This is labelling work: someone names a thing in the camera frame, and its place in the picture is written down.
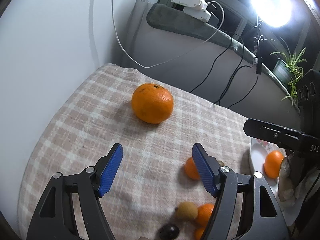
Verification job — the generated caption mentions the small mandarin with stem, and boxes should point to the small mandarin with stem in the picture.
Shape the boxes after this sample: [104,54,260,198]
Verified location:
[184,157,200,180]

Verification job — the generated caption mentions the beige plaid cloth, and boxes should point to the beige plaid cloth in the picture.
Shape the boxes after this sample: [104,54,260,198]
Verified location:
[18,64,251,239]

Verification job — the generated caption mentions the white power adapter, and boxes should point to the white power adapter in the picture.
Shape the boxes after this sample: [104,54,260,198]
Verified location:
[183,7,211,23]
[171,0,208,10]

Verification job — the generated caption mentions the potted spider plant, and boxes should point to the potted spider plant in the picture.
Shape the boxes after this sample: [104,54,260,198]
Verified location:
[270,47,306,105]

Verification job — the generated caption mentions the floral white plate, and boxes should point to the floral white plate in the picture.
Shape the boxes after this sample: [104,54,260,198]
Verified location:
[248,137,301,227]

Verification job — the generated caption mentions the black cable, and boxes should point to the black cable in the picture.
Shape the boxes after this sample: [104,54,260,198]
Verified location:
[213,64,261,110]
[189,32,245,94]

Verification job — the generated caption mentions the dark plum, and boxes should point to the dark plum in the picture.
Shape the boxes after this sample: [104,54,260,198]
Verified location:
[158,223,180,240]

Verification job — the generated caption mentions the small orange kumquat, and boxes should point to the small orange kumquat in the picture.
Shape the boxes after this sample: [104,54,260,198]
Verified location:
[193,227,205,240]

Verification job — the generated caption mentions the brown longan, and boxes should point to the brown longan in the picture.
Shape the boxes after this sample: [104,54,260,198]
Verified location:
[175,202,198,221]

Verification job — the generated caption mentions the gloved right hand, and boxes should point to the gloved right hand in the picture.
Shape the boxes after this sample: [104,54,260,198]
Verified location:
[278,153,319,206]

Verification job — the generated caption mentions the grey green sill cover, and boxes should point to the grey green sill cover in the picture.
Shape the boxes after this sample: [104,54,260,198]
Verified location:
[146,3,301,113]

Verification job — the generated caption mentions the bright lamp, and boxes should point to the bright lamp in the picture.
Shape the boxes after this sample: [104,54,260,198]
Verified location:
[250,0,293,28]

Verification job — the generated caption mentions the white cable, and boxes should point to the white cable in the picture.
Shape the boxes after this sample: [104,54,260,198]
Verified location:
[111,0,225,69]

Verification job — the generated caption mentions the large smooth orange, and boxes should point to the large smooth orange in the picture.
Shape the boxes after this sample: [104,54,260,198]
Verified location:
[264,151,284,179]

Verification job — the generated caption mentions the large spotted orange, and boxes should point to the large spotted orange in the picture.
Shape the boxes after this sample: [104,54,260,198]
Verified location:
[131,83,174,124]

